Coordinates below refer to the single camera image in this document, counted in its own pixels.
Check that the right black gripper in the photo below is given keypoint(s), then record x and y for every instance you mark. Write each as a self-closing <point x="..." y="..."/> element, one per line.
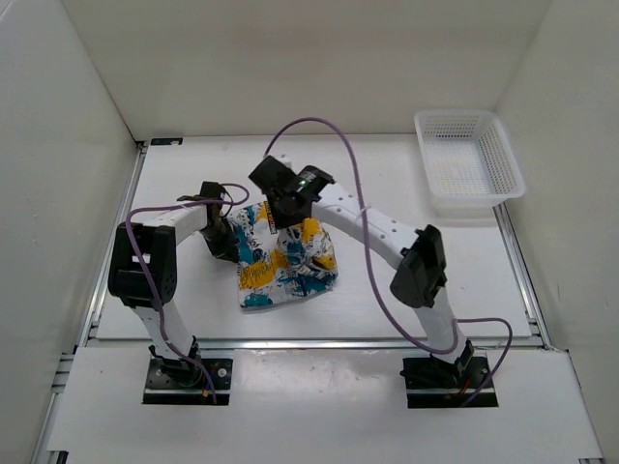
<point x="282" y="221"/>

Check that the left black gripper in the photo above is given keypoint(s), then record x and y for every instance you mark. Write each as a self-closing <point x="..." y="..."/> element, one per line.
<point x="228" y="249"/>

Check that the patterned white shorts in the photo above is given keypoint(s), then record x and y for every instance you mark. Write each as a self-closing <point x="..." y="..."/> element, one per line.
<point x="280" y="266"/>

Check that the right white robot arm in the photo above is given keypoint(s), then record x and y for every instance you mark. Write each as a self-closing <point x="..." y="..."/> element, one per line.
<point x="416" y="255"/>

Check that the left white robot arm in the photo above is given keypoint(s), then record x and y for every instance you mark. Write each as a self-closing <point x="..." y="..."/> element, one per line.
<point x="143" y="272"/>

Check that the black corner label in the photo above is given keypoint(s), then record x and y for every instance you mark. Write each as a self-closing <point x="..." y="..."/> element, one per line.
<point x="166" y="141"/>

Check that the white plastic basket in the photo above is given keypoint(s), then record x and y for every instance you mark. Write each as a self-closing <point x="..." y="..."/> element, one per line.
<point x="469" y="162"/>

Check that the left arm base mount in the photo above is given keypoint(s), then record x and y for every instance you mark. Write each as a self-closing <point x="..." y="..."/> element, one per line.
<point x="176" y="382"/>

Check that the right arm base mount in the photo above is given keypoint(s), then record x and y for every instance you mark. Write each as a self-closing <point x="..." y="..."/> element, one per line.
<point x="428" y="387"/>

